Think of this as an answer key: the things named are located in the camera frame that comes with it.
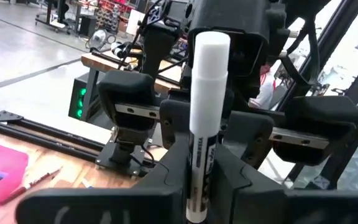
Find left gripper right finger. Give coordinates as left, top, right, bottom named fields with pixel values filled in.
left=209, top=144, right=358, bottom=224

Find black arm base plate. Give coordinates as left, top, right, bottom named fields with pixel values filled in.
left=95, top=141, right=155, bottom=177

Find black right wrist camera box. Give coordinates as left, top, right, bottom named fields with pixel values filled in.
left=187, top=0, right=270, bottom=77

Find black table frame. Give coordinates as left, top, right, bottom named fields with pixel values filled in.
left=0, top=0, right=358, bottom=191

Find black marker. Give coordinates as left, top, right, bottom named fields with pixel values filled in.
left=185, top=30, right=231, bottom=224

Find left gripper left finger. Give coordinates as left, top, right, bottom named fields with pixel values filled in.
left=16, top=134, right=191, bottom=224

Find green lit computer tower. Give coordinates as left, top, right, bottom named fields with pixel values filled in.
left=68, top=73, right=101, bottom=122

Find grey floor fan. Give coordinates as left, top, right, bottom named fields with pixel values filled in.
left=85, top=28, right=117, bottom=52

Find wooden workbench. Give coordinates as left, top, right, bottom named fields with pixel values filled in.
left=81, top=51, right=183, bottom=116

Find pink plastic bin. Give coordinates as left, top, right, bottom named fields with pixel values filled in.
left=0, top=138, right=30, bottom=220

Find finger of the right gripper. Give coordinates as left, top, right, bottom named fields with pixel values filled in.
left=160, top=99, right=192, bottom=149
left=221, top=110, right=275, bottom=170

